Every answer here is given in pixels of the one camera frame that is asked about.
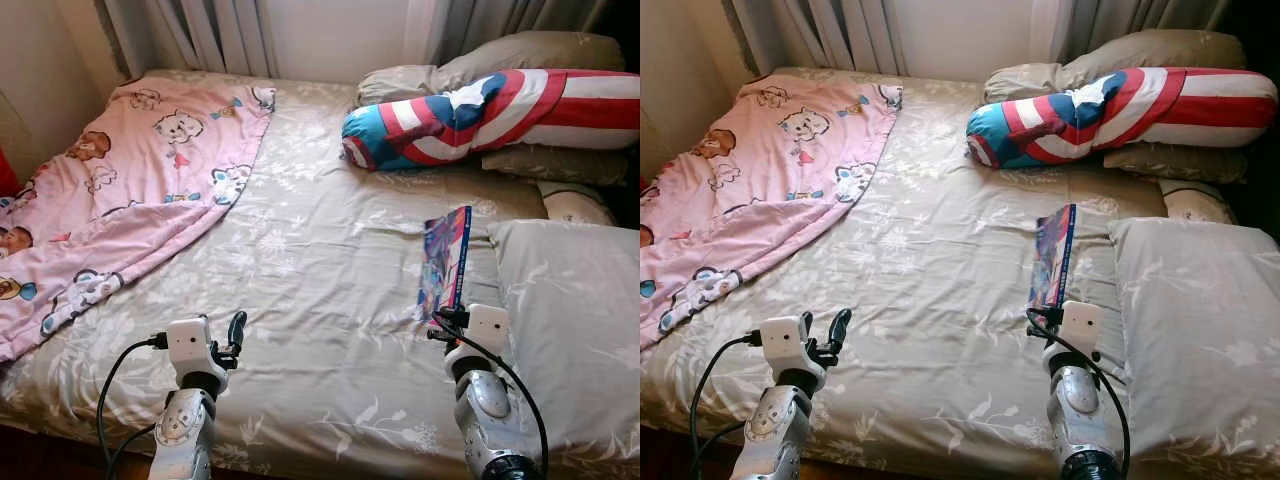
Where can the colourful comic book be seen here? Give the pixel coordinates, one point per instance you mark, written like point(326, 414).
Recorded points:
point(1052, 260)
point(445, 265)

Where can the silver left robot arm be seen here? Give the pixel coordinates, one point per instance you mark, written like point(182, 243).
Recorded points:
point(185, 430)
point(775, 430)

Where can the bed with grey floral sheet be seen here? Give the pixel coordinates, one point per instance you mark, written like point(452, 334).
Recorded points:
point(930, 300)
point(320, 300)

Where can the large grey floral pillow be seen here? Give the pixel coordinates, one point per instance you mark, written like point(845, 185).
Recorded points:
point(580, 320)
point(1200, 330)

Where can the pink cartoon print blanket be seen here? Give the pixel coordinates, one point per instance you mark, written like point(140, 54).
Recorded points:
point(130, 180)
point(760, 180)

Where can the grey pillow with white print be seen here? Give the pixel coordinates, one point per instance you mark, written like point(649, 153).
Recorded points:
point(1195, 200)
point(575, 205)

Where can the red white blue bolster pillow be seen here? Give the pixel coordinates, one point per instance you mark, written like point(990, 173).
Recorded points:
point(1080, 110)
point(450, 115)

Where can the large red pillow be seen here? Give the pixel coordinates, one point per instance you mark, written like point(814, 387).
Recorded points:
point(6, 175)

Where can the grey curtain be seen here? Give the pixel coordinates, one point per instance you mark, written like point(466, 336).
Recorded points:
point(820, 30)
point(480, 25)
point(190, 30)
point(1100, 20)

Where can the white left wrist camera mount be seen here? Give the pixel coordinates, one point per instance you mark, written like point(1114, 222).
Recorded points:
point(190, 345)
point(790, 345)

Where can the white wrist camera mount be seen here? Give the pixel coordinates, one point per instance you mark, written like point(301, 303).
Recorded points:
point(1080, 325)
point(488, 328)
point(790, 345)
point(190, 345)

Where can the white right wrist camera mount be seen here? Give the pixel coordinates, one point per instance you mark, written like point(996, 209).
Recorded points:
point(1080, 325)
point(488, 328)

